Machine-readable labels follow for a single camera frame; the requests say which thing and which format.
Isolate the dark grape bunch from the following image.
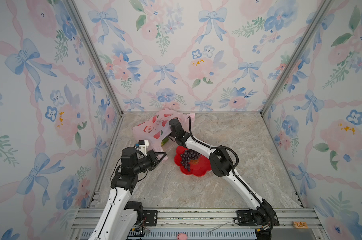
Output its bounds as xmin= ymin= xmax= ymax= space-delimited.
xmin=181 ymin=149 xmax=201 ymax=172

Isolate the small wooden tag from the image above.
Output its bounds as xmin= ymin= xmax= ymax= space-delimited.
xmin=292 ymin=221 xmax=309 ymax=229

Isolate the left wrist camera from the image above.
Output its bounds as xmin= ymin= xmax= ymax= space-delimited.
xmin=135 ymin=140 xmax=149 ymax=156

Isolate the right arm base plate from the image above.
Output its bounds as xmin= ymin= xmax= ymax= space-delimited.
xmin=235 ymin=210 xmax=280 ymax=228

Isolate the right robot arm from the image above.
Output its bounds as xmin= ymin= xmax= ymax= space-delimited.
xmin=169 ymin=119 xmax=280 ymax=232

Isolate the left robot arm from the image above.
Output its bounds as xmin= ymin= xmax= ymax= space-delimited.
xmin=90 ymin=147 xmax=167 ymax=240

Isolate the corner aluminium post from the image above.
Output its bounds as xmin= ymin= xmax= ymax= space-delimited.
xmin=260 ymin=0 xmax=333 ymax=117
xmin=63 ymin=0 xmax=123 ymax=117

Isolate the pink plastic bag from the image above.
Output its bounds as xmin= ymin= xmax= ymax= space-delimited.
xmin=133 ymin=109 xmax=195 ymax=152

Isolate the red flower-shaped plate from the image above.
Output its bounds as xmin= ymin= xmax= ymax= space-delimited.
xmin=174 ymin=146 xmax=211 ymax=177

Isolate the aluminium front rail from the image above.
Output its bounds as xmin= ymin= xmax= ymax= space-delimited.
xmin=65 ymin=206 xmax=330 ymax=240

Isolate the left corner aluminium post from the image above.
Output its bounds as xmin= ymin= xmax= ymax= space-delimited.
xmin=63 ymin=0 xmax=123 ymax=117

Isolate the pink small object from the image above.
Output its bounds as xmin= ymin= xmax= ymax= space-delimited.
xmin=177 ymin=233 xmax=188 ymax=240

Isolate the right corner aluminium post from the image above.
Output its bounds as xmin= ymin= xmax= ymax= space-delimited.
xmin=260 ymin=0 xmax=333 ymax=117

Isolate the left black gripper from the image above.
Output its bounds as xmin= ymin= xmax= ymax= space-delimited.
xmin=132 ymin=150 xmax=166 ymax=176

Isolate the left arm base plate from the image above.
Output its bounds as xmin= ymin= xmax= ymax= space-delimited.
xmin=138 ymin=210 xmax=158 ymax=227

